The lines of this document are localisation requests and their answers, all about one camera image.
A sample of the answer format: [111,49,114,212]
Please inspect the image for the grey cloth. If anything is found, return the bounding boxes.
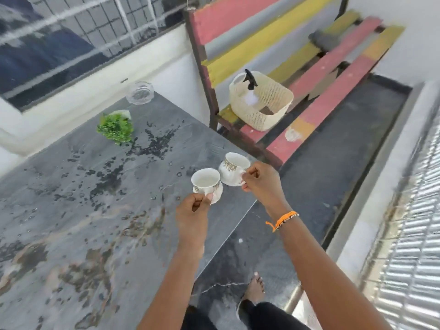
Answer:
[308,30,341,52]

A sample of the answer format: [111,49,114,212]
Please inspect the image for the clear glass ashtray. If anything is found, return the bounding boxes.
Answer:
[126,81,155,105]

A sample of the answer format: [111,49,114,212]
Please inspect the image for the black spray bottle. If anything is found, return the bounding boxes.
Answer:
[242,69,259,106]

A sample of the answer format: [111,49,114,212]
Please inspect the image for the white teacup with gold print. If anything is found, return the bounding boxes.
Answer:
[218,152,252,187]
[191,168,223,205]

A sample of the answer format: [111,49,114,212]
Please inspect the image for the cream woven basket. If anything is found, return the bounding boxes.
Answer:
[229,71,294,132]

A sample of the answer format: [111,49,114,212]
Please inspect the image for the green artificial plant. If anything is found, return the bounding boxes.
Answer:
[96,110,135,145]

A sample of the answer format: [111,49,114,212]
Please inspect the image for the metal louvre window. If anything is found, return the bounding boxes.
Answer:
[357,103,440,330]

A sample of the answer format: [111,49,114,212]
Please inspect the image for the person's right hand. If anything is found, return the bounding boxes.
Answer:
[241,161,293,214]

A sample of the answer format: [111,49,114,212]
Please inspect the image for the orange thread wristband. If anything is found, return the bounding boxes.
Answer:
[265,211,300,233]

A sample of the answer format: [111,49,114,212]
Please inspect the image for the person's black trousers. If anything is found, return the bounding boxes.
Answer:
[181,300,311,330]

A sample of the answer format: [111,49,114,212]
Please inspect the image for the person's left hand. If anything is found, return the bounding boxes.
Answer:
[176,193,214,250]

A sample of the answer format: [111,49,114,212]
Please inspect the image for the person's right forearm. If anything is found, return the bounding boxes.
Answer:
[268,202,394,330]

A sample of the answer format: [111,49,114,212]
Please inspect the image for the person's left forearm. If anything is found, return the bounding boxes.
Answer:
[137,242,207,330]

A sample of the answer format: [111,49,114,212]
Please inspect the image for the colourful wooden bench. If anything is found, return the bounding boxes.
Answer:
[184,0,406,169]

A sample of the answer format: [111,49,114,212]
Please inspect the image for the window with metal grille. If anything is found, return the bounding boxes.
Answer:
[0,0,220,112]

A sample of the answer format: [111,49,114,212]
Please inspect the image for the person's foot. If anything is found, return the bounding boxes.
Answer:
[242,272,265,304]

